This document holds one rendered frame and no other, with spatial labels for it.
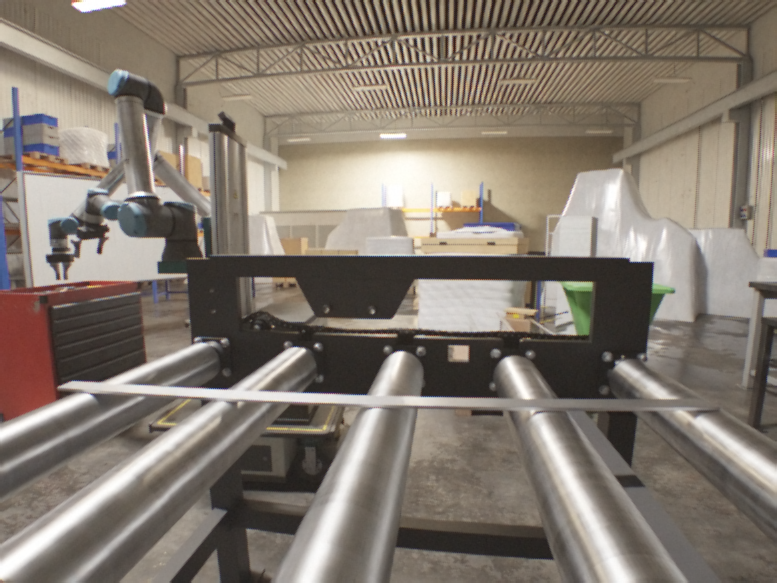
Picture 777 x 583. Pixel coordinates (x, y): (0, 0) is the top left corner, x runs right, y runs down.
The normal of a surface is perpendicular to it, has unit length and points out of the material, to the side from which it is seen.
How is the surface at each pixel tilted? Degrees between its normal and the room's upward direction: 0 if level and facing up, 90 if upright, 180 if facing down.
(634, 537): 3
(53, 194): 90
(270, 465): 90
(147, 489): 42
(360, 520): 25
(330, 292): 90
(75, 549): 48
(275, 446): 90
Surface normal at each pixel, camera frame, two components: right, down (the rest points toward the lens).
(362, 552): 0.59, -0.79
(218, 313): -0.14, 0.12
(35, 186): 0.84, 0.07
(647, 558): 0.05, -0.99
